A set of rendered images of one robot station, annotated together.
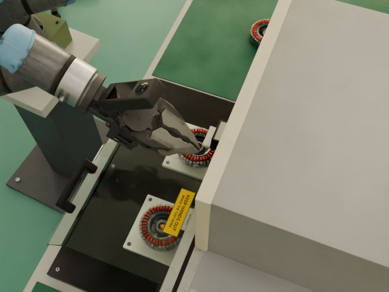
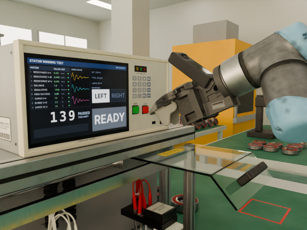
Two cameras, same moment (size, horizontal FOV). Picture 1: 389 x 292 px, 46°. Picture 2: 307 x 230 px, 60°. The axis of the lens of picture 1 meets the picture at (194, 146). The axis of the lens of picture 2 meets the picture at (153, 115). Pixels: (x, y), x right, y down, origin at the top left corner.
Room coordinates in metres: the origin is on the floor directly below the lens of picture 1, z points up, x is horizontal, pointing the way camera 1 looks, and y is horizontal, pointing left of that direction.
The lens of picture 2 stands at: (1.01, 0.20, 1.24)
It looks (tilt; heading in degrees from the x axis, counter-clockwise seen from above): 6 degrees down; 198
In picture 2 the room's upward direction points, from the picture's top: straight up
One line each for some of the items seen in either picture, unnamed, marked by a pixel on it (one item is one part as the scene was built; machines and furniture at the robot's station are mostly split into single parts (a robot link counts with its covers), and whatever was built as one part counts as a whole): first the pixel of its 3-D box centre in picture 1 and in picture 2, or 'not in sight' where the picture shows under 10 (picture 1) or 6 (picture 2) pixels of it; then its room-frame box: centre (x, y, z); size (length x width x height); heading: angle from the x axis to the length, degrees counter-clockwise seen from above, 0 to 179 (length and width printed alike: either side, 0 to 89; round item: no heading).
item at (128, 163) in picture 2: not in sight; (124, 158); (0.35, -0.09, 1.05); 0.06 x 0.04 x 0.04; 159
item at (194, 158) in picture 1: (197, 147); not in sight; (0.61, -0.01, 0.80); 0.11 x 0.11 x 0.04
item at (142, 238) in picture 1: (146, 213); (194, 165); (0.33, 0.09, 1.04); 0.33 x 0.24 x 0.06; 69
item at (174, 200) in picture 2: not in sight; (184, 203); (-0.03, 0.00, 0.77); 0.11 x 0.11 x 0.04
